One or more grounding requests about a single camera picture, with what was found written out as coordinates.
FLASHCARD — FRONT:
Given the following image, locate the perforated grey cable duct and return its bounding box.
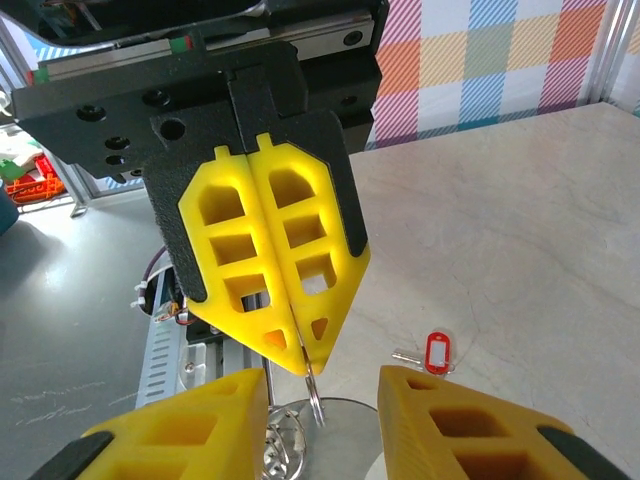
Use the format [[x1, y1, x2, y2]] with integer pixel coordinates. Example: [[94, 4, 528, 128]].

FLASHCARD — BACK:
[[133, 279, 189, 409]]

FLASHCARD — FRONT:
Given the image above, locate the red key tag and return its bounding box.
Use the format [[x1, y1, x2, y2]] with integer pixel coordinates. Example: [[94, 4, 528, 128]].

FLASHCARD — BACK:
[[391, 328, 457, 376]]

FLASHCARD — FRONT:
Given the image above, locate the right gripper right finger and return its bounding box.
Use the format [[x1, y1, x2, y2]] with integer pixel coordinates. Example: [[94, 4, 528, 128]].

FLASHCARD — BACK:
[[376, 364, 634, 480]]

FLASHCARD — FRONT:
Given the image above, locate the orange plastic lattice piece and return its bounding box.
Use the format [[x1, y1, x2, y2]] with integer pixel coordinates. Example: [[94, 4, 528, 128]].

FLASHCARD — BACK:
[[4, 176, 66, 204]]

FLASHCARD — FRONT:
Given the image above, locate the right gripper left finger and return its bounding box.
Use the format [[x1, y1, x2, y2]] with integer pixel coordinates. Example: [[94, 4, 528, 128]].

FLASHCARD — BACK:
[[27, 367, 272, 480]]

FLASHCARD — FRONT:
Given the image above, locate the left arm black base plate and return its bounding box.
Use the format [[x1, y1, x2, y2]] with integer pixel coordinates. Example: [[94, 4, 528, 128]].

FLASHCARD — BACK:
[[185, 319, 226, 347]]

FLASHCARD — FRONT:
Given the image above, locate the transparent zip bag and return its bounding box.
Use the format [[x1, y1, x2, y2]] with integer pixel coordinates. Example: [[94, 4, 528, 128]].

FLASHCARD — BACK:
[[262, 344, 387, 480]]

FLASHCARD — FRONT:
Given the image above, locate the aluminium frame post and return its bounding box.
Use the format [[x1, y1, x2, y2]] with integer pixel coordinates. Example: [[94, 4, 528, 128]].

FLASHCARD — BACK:
[[582, 0, 640, 119]]

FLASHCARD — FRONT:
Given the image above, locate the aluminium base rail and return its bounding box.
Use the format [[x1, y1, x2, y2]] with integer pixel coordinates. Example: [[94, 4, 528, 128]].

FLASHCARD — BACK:
[[177, 292, 274, 401]]

